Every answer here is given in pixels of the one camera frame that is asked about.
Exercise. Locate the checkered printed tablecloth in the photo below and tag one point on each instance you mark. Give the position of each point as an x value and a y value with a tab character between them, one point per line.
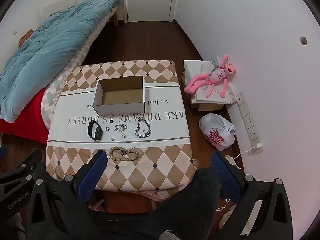
160	130

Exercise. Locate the red bed sheet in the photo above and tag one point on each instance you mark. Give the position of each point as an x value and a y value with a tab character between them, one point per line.
27	125

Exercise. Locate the person's dark trouser leg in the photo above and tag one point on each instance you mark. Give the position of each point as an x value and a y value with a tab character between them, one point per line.
175	205

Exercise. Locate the black smart band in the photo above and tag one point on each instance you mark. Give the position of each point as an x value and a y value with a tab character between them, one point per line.
95	131

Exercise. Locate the wooden bed leg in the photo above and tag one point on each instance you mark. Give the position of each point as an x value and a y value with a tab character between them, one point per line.
116	17

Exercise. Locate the pink plush toy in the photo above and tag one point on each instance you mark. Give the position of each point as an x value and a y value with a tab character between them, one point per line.
217	76

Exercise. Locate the light blue pillow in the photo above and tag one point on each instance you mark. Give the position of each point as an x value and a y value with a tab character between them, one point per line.
50	55

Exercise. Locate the white plastic bag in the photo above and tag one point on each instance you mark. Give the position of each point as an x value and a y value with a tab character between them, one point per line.
216	130

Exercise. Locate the white door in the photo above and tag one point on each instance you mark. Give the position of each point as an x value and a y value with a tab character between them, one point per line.
150	0

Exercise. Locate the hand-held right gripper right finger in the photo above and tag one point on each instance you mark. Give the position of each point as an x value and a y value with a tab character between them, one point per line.
226	177

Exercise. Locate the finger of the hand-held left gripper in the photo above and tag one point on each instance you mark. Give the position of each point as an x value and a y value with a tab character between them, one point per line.
15	195
2	150

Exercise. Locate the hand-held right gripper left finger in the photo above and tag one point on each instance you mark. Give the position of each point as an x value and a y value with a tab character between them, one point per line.
92	176

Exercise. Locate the brown plush toy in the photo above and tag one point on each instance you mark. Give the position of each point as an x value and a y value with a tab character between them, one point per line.
25	37

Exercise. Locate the brown cardboard box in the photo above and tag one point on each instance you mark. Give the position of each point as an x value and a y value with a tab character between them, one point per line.
210	107

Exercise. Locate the white power strip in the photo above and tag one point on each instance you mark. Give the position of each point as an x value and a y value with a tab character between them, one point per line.
247	120

